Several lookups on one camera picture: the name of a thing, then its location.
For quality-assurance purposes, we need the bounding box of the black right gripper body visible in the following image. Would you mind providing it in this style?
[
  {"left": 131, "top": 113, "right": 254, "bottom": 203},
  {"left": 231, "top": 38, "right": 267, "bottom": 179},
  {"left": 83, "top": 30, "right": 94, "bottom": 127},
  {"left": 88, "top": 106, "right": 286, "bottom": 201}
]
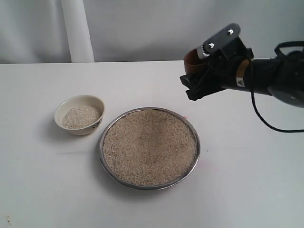
[{"left": 203, "top": 36, "right": 253, "bottom": 93}]

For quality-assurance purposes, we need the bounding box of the brown wooden cup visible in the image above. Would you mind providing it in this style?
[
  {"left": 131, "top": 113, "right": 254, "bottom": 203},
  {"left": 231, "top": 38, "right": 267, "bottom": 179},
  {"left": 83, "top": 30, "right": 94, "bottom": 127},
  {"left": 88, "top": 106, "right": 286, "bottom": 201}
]
[{"left": 183, "top": 49, "right": 209, "bottom": 74}]

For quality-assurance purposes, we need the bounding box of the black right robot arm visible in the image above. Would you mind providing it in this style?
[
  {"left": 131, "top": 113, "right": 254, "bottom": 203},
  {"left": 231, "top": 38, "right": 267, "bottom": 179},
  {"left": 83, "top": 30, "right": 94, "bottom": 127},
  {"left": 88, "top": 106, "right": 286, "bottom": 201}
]
[{"left": 180, "top": 23, "right": 304, "bottom": 107}]

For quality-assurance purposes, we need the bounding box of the rice in steel tray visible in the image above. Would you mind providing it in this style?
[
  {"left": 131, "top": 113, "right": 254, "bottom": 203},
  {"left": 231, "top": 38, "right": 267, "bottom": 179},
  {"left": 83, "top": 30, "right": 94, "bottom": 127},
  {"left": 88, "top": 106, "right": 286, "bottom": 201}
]
[{"left": 102, "top": 109, "right": 197, "bottom": 187}]

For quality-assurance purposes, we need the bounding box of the cream ceramic bowl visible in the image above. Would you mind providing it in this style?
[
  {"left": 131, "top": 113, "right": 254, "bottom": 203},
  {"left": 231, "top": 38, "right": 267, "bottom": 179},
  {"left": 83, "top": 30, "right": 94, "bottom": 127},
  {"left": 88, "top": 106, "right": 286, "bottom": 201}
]
[{"left": 54, "top": 95, "right": 105, "bottom": 135}]

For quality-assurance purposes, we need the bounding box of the rice in cream bowl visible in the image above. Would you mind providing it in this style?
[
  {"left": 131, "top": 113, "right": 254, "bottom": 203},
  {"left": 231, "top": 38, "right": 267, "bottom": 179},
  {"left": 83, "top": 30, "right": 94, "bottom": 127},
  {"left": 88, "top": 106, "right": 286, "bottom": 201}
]
[{"left": 62, "top": 105, "right": 101, "bottom": 129}]

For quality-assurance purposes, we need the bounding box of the round steel tray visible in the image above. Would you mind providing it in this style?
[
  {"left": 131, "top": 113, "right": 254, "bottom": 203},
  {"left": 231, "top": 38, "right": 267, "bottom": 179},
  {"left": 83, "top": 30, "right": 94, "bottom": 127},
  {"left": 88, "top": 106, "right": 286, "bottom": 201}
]
[{"left": 99, "top": 106, "right": 200, "bottom": 191}]

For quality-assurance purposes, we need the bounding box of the white backdrop curtain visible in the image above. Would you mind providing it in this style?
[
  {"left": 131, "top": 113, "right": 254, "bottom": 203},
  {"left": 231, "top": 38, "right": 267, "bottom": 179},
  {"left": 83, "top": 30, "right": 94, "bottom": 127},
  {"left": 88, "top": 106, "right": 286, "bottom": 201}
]
[{"left": 0, "top": 0, "right": 304, "bottom": 64}]

